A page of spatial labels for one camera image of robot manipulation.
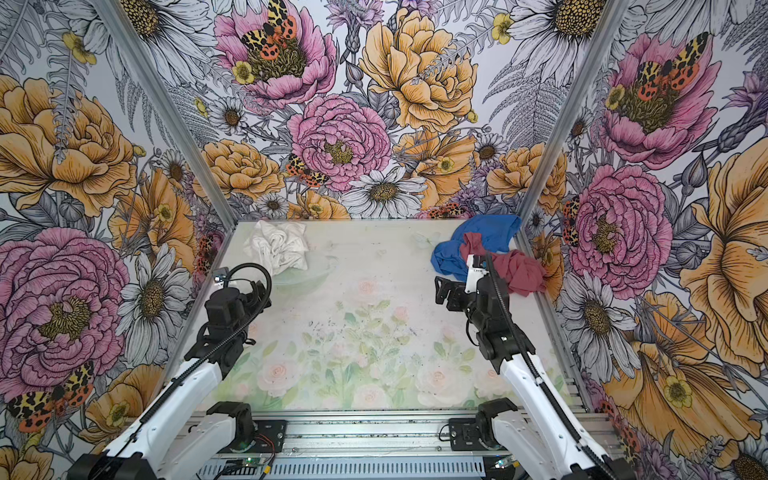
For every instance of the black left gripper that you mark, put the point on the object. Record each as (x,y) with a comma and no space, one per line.
(253,299)

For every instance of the aluminium corner post left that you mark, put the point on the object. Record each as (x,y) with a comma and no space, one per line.
(130,45)

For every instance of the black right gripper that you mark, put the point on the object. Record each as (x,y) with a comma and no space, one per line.
(457,290)

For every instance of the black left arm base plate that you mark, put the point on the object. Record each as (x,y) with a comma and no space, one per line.
(268,438)

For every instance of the white cloth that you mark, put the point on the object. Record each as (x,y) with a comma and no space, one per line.
(278,246)

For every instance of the aluminium corner post right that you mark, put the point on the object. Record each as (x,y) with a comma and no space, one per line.
(597,51)

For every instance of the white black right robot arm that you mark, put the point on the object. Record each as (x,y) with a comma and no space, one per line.
(538,429)

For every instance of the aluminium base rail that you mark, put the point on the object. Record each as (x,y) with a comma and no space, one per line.
(377,434)

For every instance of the maroon red cloth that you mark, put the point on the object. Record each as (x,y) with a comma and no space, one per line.
(524,275)

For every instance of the white perforated cable duct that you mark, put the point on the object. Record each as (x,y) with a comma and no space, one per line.
(408,467)

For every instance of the aluminium corner post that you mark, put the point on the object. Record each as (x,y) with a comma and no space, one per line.
(130,45)
(597,51)

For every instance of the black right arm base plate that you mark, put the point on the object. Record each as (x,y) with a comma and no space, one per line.
(464,435)

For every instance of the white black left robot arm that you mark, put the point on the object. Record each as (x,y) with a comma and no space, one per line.
(160,443)

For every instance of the blue cloth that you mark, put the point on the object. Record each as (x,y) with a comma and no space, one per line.
(497,232)

